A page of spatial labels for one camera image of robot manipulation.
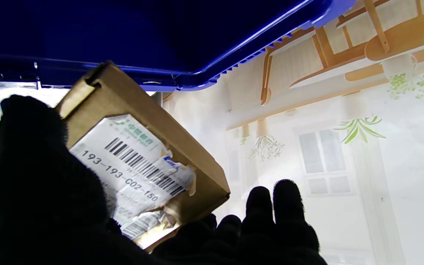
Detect printed room scene backdrop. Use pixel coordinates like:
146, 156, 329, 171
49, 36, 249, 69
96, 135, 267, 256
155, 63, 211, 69
160, 0, 424, 265

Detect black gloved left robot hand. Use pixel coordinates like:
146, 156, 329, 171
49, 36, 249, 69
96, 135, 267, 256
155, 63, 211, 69
0, 95, 326, 265

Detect cardboard package with label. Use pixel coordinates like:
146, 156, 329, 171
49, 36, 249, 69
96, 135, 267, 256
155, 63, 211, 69
0, 61, 231, 252

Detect blue plastic turnover box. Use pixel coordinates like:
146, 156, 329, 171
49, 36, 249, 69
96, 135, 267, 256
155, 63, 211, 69
0, 0, 356, 92

